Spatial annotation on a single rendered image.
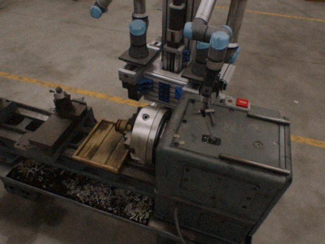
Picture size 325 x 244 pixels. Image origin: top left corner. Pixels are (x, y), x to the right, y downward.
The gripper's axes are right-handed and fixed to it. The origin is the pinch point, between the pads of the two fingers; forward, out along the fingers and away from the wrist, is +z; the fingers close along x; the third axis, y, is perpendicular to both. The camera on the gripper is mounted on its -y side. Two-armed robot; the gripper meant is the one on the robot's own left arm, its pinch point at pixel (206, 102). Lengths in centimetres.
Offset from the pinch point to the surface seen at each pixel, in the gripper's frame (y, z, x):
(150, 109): -8.2, 6.1, 27.6
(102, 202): -37, 70, 51
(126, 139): -21.8, 19.4, 36.3
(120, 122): -12.7, 17.9, 44.4
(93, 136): -11, 41, 67
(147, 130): -21.2, 8.6, 24.6
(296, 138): 132, 129, -100
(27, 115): -7, 43, 122
